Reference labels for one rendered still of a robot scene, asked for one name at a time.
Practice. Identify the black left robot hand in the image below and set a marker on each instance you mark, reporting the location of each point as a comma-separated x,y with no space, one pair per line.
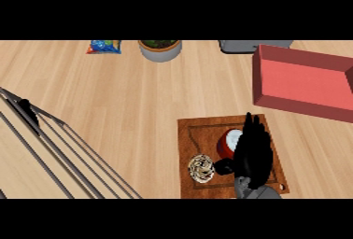
29,113

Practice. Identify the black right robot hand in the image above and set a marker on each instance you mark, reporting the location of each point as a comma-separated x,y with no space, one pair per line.
252,157

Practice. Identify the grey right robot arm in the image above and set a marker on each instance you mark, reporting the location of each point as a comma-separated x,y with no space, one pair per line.
256,192

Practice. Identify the red can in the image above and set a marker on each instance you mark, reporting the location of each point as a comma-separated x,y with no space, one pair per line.
228,143

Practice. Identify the brown wooden cutting board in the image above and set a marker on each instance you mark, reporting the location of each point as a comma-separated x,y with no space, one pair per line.
203,149

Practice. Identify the red cardboard box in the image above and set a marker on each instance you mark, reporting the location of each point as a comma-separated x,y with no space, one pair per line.
303,81

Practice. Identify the blue snack bag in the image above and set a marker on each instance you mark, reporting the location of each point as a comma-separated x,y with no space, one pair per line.
105,46

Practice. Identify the grey pot with plant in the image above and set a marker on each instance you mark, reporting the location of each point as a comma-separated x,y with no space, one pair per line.
160,49

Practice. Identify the dark grey appliance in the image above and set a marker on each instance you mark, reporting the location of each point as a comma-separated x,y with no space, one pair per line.
249,46

